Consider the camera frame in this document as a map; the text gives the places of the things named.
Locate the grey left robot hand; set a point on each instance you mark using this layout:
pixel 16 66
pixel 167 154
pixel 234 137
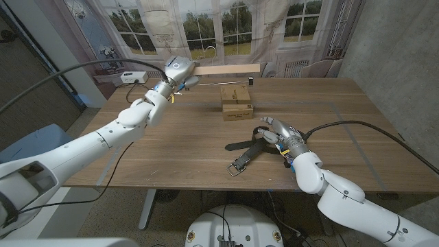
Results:
pixel 180 70

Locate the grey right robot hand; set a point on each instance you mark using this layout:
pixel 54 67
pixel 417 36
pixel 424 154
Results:
pixel 286 133

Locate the black leather belt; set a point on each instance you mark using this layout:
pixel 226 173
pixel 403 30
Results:
pixel 247 156

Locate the wooden hanger with metal clips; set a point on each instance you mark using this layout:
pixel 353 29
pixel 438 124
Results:
pixel 229 69

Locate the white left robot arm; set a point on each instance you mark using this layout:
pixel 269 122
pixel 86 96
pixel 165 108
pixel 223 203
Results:
pixel 79 154

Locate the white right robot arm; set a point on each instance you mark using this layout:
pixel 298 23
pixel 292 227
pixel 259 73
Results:
pixel 350 206

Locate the brown cardboard packing box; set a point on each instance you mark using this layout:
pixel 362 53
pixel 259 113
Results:
pixel 236 99

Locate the white power strip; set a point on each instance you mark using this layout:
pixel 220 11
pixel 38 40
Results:
pixel 134 77

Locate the printed window backdrop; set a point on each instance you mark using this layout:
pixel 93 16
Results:
pixel 236 31

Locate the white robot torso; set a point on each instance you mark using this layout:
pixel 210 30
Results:
pixel 235 226

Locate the black power adapter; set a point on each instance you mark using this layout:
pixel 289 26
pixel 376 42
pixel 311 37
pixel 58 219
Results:
pixel 299 241

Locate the black round floor fan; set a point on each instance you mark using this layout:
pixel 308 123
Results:
pixel 168 195

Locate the white table leg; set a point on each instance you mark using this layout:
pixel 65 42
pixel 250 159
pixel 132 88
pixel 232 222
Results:
pixel 147 209

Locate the blue-grey chair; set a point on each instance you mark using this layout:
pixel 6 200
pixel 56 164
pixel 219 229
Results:
pixel 34 140

